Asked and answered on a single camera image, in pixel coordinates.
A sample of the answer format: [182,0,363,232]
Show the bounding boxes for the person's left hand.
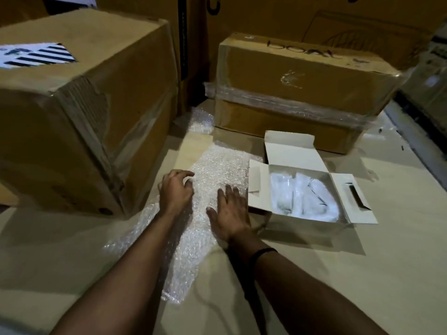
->
[158,170,195,217]

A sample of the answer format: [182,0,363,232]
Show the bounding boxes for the person's right hand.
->
[206,184,253,243]

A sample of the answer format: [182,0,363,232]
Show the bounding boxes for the clear bubble wrap sheet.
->
[102,141,264,305]

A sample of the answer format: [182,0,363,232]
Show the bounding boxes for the person's right forearm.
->
[226,229,389,335]

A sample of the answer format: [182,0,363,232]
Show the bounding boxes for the person's left forearm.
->
[50,208,193,335]

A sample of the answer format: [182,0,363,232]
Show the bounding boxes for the black wristband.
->
[248,247,278,273]

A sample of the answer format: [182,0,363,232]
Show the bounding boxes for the white plastic-wrapped items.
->
[270,172,340,219]

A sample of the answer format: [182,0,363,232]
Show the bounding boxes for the small bubble wrap piece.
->
[187,109,214,135]

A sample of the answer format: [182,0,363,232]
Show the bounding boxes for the open white cardboard box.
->
[247,130,379,238]

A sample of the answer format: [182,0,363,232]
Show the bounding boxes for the large taped cardboard box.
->
[0,8,179,219]

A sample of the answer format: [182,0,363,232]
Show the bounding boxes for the plastic-wrapped cardboard box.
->
[204,32,406,155]

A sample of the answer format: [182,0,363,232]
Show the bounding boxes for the big printed cardboard box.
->
[205,0,447,72]

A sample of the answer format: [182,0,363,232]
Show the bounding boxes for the white striped label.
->
[0,42,77,70]

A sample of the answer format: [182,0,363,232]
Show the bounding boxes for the plastic-wrapped bundle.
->
[394,27,447,138]

